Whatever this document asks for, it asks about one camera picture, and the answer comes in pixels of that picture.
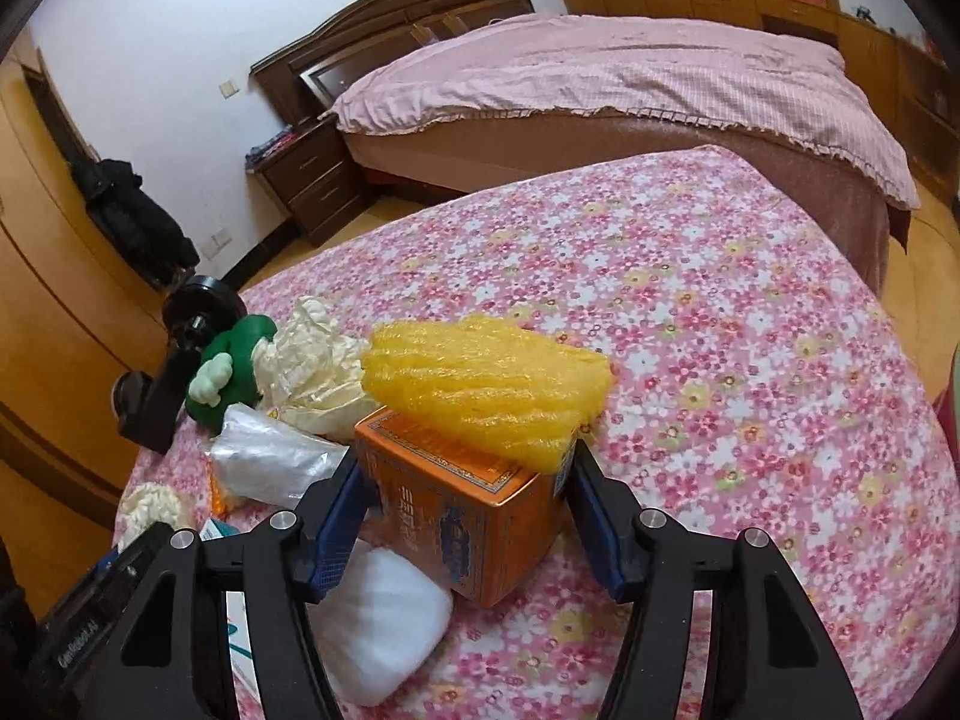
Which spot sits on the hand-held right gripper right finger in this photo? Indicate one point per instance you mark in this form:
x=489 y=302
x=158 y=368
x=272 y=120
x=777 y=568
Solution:
x=592 y=532

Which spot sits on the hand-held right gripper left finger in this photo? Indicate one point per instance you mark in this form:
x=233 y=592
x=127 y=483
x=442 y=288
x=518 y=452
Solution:
x=337 y=521

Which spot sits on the orange cardboard box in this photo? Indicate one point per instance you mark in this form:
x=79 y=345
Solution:
x=465 y=525

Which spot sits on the white cabbage toy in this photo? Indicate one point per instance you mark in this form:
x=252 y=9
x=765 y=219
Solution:
x=315 y=367

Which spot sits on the clear plastic bag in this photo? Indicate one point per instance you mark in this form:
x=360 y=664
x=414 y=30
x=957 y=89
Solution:
x=262 y=457

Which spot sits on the white foam pad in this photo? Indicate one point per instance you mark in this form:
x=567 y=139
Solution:
x=382 y=622

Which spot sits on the small orange packet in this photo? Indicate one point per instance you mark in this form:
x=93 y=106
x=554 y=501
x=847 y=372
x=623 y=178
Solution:
x=219 y=496

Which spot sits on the small cream crumpled wrapper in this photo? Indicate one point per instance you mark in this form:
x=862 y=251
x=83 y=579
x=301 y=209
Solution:
x=154 y=506

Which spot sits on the white and teal box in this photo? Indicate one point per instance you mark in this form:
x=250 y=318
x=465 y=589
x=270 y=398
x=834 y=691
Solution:
x=238 y=637

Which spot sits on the green toy figure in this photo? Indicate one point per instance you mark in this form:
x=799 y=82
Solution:
x=240 y=382

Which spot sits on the pink floral blanket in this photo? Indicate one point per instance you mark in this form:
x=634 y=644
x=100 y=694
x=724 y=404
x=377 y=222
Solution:
x=712 y=390

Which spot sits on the black clamp stand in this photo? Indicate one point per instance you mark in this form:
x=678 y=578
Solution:
x=161 y=390

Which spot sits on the wooden wardrobe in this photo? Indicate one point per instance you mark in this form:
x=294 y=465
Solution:
x=45 y=315

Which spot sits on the dark wooden nightstand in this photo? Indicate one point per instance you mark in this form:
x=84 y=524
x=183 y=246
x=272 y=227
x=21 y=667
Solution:
x=315 y=180

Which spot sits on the stack of books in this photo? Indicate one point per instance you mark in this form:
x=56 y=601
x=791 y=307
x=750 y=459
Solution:
x=268 y=148

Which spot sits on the bed with pink cover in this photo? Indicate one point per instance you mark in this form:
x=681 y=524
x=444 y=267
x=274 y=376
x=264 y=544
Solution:
x=600 y=75

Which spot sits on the dark wooden headboard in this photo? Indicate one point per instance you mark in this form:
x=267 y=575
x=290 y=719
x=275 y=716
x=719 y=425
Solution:
x=337 y=37

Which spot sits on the long wooden cabinet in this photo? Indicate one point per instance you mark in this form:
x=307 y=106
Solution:
x=675 y=0

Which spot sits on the white wall socket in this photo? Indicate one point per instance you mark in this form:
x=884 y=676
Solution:
x=220 y=241
x=227 y=88

